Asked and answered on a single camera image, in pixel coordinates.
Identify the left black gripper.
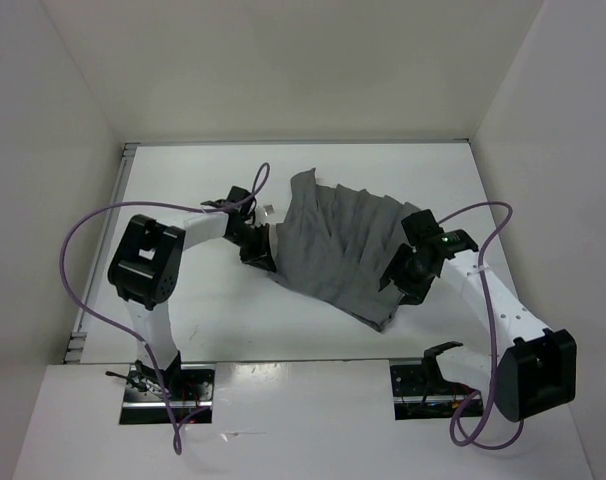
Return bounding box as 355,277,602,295
224,222,275,272

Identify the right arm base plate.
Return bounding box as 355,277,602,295
389,360,473,421

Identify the grey pleated skirt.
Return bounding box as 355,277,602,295
270,169,420,333

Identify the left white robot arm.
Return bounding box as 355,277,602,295
108,187,276,400

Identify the aluminium table frame rail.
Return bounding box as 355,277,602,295
62,143,139,365

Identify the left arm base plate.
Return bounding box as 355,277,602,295
117,364,215,425

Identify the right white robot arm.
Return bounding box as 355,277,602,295
380,220,577,422

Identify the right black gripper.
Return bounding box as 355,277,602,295
379,242,436,306

